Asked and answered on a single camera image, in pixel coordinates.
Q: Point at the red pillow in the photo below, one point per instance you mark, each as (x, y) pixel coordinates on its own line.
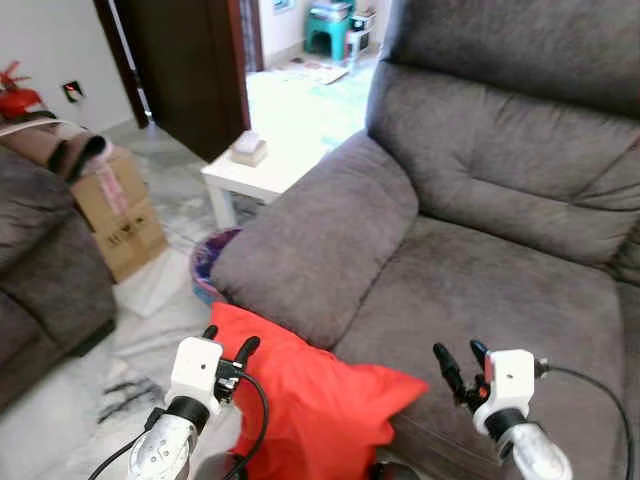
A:
(320, 410)

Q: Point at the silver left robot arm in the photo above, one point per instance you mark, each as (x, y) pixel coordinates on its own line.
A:
(165, 450)

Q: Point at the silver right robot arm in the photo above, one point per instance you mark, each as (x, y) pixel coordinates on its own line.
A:
(535, 455)

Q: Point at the dark grey two-seat sofa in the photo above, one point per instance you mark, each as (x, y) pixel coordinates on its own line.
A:
(500, 280)

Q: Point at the patterned floor mat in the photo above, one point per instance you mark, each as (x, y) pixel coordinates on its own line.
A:
(310, 72)

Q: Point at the white sheet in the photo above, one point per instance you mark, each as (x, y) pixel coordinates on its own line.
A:
(155, 285)

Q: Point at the brown cardboard box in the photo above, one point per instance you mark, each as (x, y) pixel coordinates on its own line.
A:
(120, 215)

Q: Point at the white side table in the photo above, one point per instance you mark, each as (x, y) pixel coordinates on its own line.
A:
(265, 178)

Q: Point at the grey fabric armchair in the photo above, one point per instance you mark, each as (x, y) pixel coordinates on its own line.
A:
(45, 280)

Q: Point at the rolled brown blanket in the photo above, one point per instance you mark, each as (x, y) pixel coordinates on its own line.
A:
(55, 150)

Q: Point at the dark brown wooden door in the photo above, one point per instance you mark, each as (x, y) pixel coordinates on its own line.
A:
(190, 70)

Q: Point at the green plastic stool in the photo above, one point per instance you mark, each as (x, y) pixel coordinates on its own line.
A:
(325, 35)

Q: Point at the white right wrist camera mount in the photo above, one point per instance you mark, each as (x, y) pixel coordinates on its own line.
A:
(510, 385)

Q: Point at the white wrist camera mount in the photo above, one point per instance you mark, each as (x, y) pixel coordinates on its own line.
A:
(510, 385)
(195, 370)

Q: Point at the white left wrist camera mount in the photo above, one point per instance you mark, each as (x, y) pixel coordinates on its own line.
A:
(195, 370)

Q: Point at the black wall socket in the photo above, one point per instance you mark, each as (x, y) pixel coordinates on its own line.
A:
(73, 92)

